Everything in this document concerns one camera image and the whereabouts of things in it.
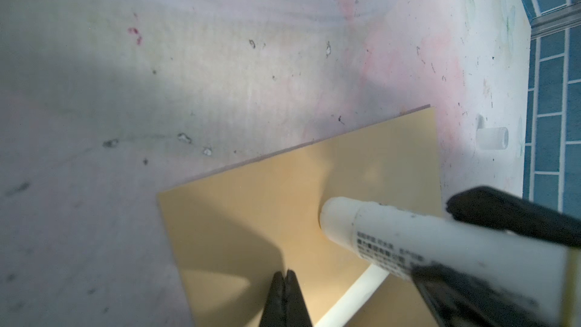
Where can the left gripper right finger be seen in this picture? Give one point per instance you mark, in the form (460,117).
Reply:
(295,309)

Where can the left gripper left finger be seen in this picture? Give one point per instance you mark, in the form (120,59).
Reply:
(274,311)

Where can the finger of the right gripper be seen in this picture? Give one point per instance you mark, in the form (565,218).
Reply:
(457,299)
(497,210)

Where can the cream letter paper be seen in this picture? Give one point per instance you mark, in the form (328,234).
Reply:
(354,298)

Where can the clear glue stick cap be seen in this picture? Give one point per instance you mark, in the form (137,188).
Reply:
(496,138)

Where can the white glue stick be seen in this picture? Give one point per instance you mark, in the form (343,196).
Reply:
(542,277)

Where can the brown kraft envelope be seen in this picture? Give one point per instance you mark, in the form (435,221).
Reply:
(232,231)

